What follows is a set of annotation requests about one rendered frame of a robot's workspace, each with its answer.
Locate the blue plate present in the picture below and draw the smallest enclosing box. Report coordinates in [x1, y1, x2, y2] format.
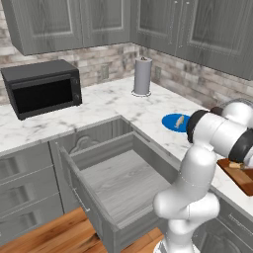
[161, 113, 193, 133]

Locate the pale piece of meat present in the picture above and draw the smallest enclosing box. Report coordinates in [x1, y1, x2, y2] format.
[174, 115, 186, 129]

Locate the open grey drawer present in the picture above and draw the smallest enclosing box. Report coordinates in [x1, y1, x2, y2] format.
[56, 130, 182, 253]

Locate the grey drawer front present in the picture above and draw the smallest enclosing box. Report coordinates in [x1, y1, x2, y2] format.
[0, 141, 54, 186]
[0, 165, 60, 219]
[0, 193, 65, 247]

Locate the brown wooden cutting board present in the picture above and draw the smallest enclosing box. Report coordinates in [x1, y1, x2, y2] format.
[215, 157, 253, 198]

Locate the white paper towel roll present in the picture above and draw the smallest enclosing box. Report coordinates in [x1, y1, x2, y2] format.
[130, 56, 153, 99]

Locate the black microwave oven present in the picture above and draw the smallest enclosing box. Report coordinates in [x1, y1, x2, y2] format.
[0, 58, 83, 122]

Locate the grey base cupboard front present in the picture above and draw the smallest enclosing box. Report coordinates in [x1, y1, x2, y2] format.
[193, 193, 253, 253]

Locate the grey wall socket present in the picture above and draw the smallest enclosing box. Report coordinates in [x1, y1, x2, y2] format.
[154, 66, 163, 81]
[99, 64, 111, 82]

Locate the silver drawer handle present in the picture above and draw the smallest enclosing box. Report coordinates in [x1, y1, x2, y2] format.
[71, 187, 91, 213]

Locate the grey wall cupboard door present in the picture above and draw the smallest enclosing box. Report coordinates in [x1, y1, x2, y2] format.
[1, 0, 84, 56]
[129, 0, 182, 57]
[81, 0, 132, 48]
[175, 0, 253, 82]

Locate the silver cupboard door handle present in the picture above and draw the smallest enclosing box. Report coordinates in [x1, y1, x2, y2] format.
[168, 0, 179, 46]
[179, 0, 191, 49]

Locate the knife with tan handle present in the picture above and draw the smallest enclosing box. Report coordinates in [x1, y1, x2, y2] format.
[228, 160, 253, 171]

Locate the silver base cupboard handle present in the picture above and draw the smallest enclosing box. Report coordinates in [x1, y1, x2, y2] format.
[227, 212, 253, 237]

